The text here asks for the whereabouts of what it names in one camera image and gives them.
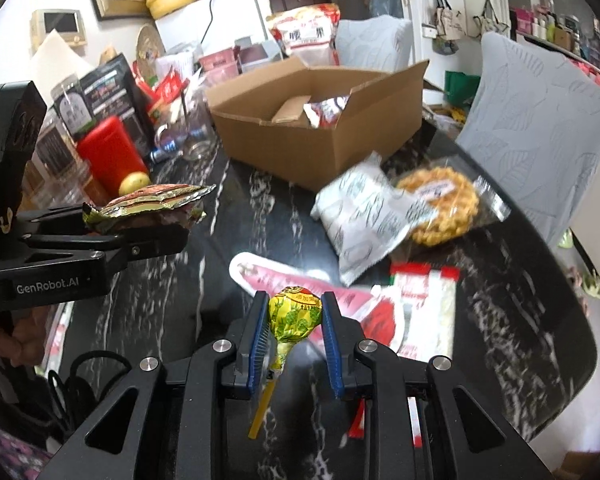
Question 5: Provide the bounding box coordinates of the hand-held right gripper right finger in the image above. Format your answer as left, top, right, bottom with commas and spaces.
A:
321, 290, 551, 480

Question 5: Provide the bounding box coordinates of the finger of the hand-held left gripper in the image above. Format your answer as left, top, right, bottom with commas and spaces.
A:
17, 205, 96, 237
20, 224, 189, 275

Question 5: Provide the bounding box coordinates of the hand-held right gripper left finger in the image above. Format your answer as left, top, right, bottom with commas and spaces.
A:
37, 290, 272, 480

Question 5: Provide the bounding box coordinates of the yellow lollipop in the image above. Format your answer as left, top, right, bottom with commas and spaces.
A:
247, 286, 323, 441

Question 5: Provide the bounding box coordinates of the green gold snack packet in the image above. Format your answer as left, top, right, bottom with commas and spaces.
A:
82, 184, 217, 235

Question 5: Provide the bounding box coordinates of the pink white red packet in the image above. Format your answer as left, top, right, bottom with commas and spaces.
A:
228, 251, 406, 356

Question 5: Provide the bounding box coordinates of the white grey-print snack packet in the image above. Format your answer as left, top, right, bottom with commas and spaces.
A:
311, 152, 438, 287

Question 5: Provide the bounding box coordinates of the cardboard box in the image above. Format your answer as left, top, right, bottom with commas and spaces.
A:
205, 55, 430, 193

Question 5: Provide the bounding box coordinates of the clear waffle cookie packet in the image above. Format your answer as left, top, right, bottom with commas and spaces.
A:
392, 156, 512, 248

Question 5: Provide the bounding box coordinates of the red yellow-print snack packet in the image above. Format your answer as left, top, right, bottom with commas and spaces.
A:
302, 96, 352, 130

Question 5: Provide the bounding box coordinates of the person's left hand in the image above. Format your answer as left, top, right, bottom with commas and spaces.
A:
0, 305, 56, 368

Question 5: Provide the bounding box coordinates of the yellow lemon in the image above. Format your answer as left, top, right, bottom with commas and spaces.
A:
118, 171, 152, 196

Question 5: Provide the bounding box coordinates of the red canister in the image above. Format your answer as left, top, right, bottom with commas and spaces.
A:
76, 116, 151, 196

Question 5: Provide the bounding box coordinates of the black coffee bag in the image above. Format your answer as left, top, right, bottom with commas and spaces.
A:
77, 54, 153, 156

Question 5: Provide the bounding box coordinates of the glass mug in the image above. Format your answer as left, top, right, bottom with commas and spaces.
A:
152, 85, 216, 161

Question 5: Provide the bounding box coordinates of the white intercom panel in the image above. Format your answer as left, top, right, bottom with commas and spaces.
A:
30, 8, 88, 47

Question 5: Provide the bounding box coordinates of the red standing packet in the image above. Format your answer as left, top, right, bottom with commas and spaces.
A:
147, 70, 191, 116

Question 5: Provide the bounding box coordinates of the pink box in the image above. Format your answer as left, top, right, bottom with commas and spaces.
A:
198, 49, 241, 73

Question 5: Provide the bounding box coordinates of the floral cloth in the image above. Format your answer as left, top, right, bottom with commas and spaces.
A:
0, 410, 61, 480

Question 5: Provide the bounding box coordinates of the white fridge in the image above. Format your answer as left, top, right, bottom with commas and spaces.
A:
155, 0, 271, 56

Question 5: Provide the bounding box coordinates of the large red white nut bag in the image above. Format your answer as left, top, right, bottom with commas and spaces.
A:
266, 2, 342, 63

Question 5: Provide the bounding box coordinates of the green storage bin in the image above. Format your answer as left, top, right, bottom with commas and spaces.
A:
444, 71, 481, 106

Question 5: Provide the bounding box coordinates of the grey covered chair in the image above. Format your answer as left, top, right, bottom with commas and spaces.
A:
455, 30, 600, 261
334, 16, 413, 73

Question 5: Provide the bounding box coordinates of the canvas tote bag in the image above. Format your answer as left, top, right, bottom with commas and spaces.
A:
432, 0, 467, 56

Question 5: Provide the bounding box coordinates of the row of jars and bottles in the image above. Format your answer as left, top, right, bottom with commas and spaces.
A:
510, 2, 600, 68

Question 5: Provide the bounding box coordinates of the black looped cable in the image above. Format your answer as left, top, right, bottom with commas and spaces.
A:
55, 350, 131, 441

